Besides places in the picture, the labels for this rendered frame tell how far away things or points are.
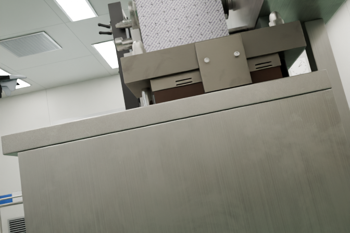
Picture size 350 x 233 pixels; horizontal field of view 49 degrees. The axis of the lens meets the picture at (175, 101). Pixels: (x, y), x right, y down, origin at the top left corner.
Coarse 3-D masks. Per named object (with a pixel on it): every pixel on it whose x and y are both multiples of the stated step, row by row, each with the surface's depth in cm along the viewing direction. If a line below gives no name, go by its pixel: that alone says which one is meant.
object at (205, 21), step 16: (144, 16) 107; (160, 16) 107; (176, 16) 106; (192, 16) 106; (208, 16) 106; (224, 16) 105; (144, 32) 106; (160, 32) 106; (176, 32) 105; (192, 32) 105; (208, 32) 105; (224, 32) 104; (160, 48) 105
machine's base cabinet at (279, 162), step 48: (96, 144) 75; (144, 144) 74; (192, 144) 74; (240, 144) 73; (288, 144) 72; (336, 144) 72; (48, 192) 74; (96, 192) 73; (144, 192) 72; (192, 192) 72; (240, 192) 71; (288, 192) 71; (336, 192) 70
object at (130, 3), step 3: (129, 3) 111; (132, 3) 111; (129, 6) 111; (132, 6) 110; (129, 9) 110; (132, 9) 110; (129, 12) 111; (132, 12) 110; (132, 15) 111; (132, 18) 111; (135, 18) 111; (132, 21) 112; (135, 21) 112; (135, 24) 113
